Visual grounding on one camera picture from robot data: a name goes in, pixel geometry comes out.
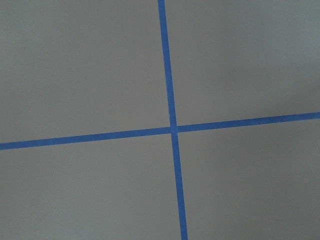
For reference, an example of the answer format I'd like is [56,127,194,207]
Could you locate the blue tape strip crosswise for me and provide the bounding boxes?
[0,112,320,151]

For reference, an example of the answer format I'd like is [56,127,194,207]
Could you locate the blue tape strip lengthwise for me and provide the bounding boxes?
[157,0,188,240]

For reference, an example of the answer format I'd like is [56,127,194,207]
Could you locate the brown paper table cover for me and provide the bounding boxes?
[0,0,320,240]

